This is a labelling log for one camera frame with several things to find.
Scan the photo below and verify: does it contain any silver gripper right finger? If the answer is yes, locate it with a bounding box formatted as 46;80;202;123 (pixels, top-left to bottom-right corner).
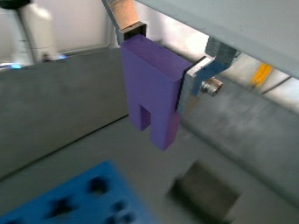
177;37;242;114

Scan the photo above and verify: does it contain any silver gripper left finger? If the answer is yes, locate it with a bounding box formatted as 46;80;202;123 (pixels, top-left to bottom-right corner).
102;0;147;44

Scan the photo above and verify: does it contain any purple double-square block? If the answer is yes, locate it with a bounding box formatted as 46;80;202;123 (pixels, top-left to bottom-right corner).
121;35;191;151

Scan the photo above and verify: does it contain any blue foam shape board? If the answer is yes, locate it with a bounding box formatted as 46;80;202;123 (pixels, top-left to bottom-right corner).
0;161;161;224

